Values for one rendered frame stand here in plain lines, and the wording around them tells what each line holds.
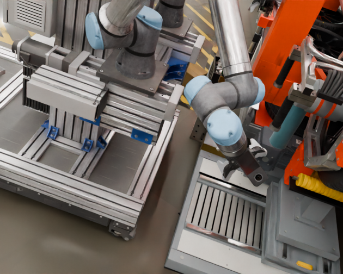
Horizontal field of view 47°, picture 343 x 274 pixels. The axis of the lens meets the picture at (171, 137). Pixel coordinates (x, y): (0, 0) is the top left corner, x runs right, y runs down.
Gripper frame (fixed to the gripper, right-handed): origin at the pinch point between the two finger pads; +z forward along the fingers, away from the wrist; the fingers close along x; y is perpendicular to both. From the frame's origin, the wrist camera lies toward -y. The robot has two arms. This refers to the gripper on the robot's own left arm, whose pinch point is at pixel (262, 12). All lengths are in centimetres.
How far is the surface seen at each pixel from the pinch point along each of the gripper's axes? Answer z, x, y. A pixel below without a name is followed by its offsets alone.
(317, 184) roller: -18, 35, 94
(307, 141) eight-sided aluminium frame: -17, 29, 75
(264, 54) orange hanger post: -11.2, 4.1, 32.4
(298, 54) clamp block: -37, 14, 46
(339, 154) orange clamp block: -54, 29, 92
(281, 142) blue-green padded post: -6, 20, 74
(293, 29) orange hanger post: -24.4, 12.8, 24.5
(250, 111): 30, 8, 46
